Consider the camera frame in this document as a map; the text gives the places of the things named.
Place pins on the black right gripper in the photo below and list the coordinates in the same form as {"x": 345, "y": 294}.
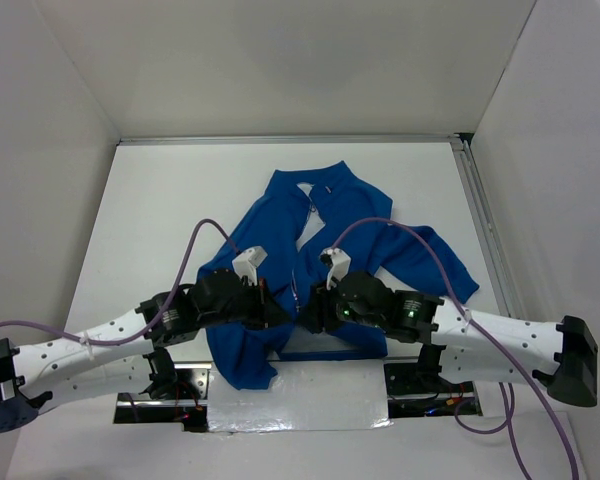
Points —
{"x": 314, "y": 314}

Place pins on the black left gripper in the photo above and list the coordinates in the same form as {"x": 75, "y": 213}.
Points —
{"x": 267, "y": 311}

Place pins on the blue jacket white lining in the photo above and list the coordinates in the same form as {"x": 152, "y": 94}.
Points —
{"x": 300, "y": 214}

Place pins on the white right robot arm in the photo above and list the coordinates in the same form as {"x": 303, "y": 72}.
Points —
{"x": 460, "y": 346}

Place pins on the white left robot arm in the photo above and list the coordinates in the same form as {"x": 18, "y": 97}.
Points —
{"x": 128, "y": 354}

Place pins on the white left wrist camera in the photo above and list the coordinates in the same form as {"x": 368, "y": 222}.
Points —
{"x": 246, "y": 264}

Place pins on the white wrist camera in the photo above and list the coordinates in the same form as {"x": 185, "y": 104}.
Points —
{"x": 246, "y": 264}
{"x": 338, "y": 263}

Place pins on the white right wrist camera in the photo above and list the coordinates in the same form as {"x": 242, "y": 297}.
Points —
{"x": 338, "y": 263}

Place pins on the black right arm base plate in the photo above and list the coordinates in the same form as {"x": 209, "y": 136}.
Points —
{"x": 404, "y": 379}

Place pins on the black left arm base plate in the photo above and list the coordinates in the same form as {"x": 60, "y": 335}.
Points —
{"x": 189, "y": 381}

